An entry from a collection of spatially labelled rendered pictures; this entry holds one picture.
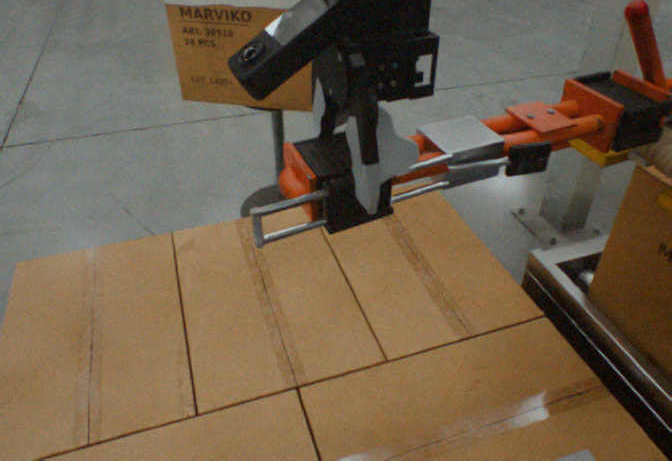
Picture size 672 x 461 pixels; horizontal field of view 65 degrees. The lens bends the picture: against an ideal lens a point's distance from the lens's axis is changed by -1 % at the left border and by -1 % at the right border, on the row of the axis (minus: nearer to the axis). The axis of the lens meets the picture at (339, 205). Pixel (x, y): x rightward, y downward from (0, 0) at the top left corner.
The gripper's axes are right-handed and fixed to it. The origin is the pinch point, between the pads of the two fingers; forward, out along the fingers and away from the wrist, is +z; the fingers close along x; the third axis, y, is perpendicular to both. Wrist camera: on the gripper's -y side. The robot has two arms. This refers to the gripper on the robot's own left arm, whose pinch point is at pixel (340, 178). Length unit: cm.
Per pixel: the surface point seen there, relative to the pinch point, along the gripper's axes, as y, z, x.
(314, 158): -2.3, -2.4, 0.6
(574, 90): 31.0, -2.1, 3.2
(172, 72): 16, 122, 342
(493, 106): 193, 123, 206
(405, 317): 30, 66, 32
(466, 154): 12.5, -0.9, -2.4
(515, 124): 21.8, -0.2, 1.8
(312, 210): -3.8, 1.1, -2.4
